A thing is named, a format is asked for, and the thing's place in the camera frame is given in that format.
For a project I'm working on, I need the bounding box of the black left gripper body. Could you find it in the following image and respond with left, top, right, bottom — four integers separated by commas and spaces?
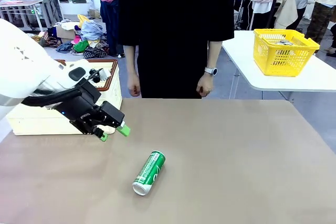
55, 83, 102, 125

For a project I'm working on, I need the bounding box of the person's right forearm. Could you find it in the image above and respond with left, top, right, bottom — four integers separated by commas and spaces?
123, 45, 140, 78

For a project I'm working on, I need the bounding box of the person's left forearm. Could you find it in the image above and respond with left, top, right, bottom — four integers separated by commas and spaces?
206, 40, 223, 71

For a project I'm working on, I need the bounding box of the cream basket with brown rim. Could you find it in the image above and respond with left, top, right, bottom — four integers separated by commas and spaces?
5, 59, 123, 137

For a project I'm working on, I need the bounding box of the yellow plastic basket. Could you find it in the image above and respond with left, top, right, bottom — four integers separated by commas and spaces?
253, 28, 321, 77

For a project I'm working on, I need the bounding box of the person's right hand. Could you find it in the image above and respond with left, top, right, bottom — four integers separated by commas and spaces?
127, 73, 142, 97

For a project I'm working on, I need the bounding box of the person's left hand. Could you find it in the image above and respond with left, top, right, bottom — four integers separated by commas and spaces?
196, 73, 215, 98

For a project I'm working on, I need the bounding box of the pile of colourful clothes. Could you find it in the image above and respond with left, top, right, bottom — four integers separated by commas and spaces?
56, 14, 108, 59

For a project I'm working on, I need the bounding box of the red patterned cloth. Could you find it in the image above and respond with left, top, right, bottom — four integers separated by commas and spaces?
27, 31, 62, 49

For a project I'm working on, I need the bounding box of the cardboard box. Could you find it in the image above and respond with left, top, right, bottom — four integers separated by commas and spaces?
55, 24, 79, 40

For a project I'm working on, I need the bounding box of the person in black dress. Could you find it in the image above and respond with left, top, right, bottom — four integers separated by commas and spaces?
118, 0, 235, 99

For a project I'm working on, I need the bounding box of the grey workbench table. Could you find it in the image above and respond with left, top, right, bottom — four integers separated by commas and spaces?
0, 0, 65, 33

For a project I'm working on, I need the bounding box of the white side table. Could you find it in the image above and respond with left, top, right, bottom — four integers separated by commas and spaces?
221, 30, 336, 101

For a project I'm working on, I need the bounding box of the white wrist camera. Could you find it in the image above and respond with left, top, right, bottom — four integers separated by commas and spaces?
67, 61, 91, 84

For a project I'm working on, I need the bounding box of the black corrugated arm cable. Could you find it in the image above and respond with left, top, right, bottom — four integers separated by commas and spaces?
20, 87, 82, 108

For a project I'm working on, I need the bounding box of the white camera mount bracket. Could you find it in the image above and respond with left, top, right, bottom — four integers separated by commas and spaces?
101, 68, 113, 81

